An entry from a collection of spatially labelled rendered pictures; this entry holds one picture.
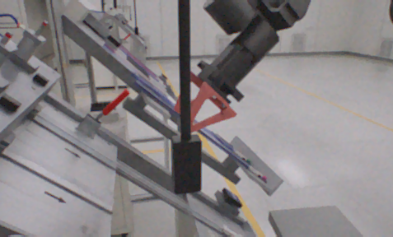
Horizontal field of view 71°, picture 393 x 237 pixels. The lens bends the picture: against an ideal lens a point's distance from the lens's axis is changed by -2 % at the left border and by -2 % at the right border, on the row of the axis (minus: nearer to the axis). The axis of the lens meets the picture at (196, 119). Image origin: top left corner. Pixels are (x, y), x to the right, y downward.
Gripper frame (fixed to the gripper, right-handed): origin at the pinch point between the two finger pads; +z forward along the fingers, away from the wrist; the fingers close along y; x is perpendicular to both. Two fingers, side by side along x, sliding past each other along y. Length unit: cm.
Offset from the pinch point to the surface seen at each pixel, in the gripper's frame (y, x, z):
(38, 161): 10.1, -13.6, 14.6
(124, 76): -85, -2, 15
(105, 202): 10.5, -3.6, 14.4
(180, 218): -33, 37, 32
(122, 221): -86, 48, 78
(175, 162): 25.7, -7.6, -0.5
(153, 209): -112, 71, 75
